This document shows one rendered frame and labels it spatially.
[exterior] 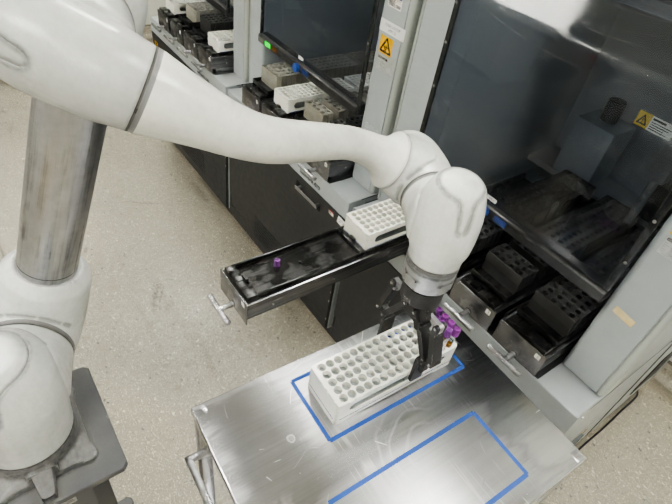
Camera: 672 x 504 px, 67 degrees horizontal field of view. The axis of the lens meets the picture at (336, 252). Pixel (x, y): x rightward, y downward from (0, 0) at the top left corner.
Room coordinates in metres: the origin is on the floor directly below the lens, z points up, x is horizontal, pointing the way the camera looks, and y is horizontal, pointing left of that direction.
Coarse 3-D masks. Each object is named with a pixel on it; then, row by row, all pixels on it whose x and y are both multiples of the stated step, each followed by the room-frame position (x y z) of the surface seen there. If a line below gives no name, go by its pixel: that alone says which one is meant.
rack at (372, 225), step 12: (384, 204) 1.15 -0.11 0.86; (396, 204) 1.15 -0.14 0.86; (348, 216) 1.05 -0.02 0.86; (360, 216) 1.06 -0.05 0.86; (372, 216) 1.07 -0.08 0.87; (384, 216) 1.10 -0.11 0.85; (396, 216) 1.09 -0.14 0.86; (348, 228) 1.05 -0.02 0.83; (360, 228) 1.02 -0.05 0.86; (372, 228) 1.02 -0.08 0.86; (384, 228) 1.03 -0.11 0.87; (396, 228) 1.06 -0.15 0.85; (360, 240) 1.01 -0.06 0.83; (372, 240) 1.00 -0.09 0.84; (384, 240) 1.03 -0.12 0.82
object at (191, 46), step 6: (186, 30) 2.23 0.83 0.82; (192, 30) 2.24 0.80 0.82; (186, 36) 2.20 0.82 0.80; (192, 36) 2.17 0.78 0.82; (198, 36) 2.19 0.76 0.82; (186, 42) 2.21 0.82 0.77; (192, 42) 2.16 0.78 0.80; (198, 42) 2.15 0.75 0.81; (204, 42) 2.17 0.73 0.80; (180, 48) 2.18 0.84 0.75; (186, 48) 2.21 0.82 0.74; (192, 48) 2.16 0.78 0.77; (186, 54) 2.13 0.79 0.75; (192, 54) 2.16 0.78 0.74
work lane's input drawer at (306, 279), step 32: (256, 256) 0.89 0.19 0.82; (288, 256) 0.93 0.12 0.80; (320, 256) 0.95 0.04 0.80; (352, 256) 0.96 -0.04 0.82; (384, 256) 1.02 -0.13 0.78; (224, 288) 0.83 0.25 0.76; (256, 288) 0.80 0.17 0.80; (288, 288) 0.82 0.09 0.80; (320, 288) 0.88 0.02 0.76; (224, 320) 0.73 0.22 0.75
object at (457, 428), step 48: (288, 384) 0.55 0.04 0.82; (432, 384) 0.61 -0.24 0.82; (480, 384) 0.63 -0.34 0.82; (240, 432) 0.44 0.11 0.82; (288, 432) 0.46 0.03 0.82; (336, 432) 0.47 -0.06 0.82; (384, 432) 0.49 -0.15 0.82; (432, 432) 0.51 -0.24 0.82; (480, 432) 0.52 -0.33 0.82; (528, 432) 0.54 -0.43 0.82; (240, 480) 0.36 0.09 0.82; (288, 480) 0.37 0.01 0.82; (336, 480) 0.39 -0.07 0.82; (384, 480) 0.40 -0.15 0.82; (432, 480) 0.42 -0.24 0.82; (480, 480) 0.43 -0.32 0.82; (528, 480) 0.45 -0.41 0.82
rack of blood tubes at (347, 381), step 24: (384, 336) 0.66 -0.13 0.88; (408, 336) 0.72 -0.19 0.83; (336, 360) 0.59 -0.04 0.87; (360, 360) 0.60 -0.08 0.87; (384, 360) 0.60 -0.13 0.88; (408, 360) 0.61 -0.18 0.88; (312, 384) 0.55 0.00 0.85; (336, 384) 0.53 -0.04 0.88; (360, 384) 0.54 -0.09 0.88; (384, 384) 0.55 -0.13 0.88; (408, 384) 0.60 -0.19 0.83; (336, 408) 0.49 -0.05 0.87
